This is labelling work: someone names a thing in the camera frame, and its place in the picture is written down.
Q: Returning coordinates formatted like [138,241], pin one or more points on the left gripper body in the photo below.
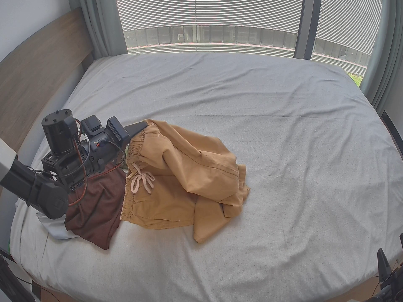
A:
[104,156]

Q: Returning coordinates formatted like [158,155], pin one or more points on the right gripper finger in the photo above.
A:
[401,242]
[384,275]

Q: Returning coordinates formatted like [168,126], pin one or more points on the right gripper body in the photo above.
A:
[393,294]

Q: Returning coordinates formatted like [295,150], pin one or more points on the tan shorts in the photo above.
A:
[176,156]

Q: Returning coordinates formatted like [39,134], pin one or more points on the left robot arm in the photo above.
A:
[31,181]

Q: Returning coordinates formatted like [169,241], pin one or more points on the bed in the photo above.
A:
[252,105]

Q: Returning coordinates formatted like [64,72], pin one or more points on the brown shorts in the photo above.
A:
[97,212]

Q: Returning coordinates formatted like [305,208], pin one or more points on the white garment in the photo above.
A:
[56,230]

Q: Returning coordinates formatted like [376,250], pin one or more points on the grey-green curtain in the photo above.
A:
[390,58]
[100,17]

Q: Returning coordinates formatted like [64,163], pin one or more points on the window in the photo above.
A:
[303,11]

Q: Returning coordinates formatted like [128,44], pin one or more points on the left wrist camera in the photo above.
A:
[92,125]

